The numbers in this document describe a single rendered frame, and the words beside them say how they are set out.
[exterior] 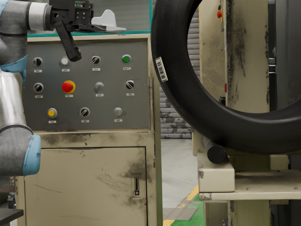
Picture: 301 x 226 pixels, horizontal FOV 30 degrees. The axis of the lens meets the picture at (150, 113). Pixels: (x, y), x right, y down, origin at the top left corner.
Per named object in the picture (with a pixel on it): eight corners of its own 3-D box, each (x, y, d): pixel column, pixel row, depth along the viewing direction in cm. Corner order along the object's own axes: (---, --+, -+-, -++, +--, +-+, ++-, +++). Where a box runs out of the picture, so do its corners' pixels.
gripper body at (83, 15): (91, 0, 147) (46, -4, 148) (88, 33, 148) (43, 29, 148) (96, 4, 155) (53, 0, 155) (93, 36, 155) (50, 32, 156)
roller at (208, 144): (200, 141, 174) (210, 130, 174) (212, 150, 174) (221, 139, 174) (203, 155, 139) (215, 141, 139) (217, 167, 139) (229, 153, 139)
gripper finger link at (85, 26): (105, 25, 146) (72, 22, 147) (105, 31, 147) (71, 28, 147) (108, 27, 151) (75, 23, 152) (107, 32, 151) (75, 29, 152)
